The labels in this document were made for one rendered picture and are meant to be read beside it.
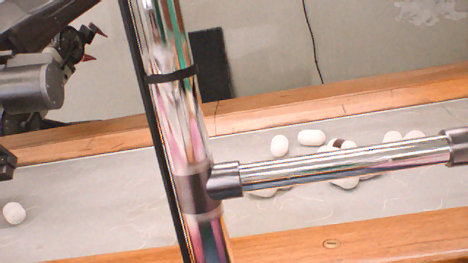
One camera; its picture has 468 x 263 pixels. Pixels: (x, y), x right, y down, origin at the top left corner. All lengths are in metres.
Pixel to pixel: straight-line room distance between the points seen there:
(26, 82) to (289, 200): 0.33
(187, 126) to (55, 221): 0.30
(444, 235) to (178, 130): 0.18
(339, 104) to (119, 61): 2.19
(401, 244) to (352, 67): 2.27
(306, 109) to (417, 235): 0.35
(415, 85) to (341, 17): 1.86
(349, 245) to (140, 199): 0.25
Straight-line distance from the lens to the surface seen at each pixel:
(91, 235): 0.43
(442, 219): 0.32
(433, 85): 0.66
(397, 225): 0.31
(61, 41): 1.22
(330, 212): 0.38
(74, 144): 0.68
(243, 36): 2.50
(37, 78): 0.54
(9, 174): 0.54
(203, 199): 0.22
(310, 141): 0.52
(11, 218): 0.51
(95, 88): 2.82
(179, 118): 0.20
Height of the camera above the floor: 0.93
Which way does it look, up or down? 18 degrees down
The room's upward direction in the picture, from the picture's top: 11 degrees counter-clockwise
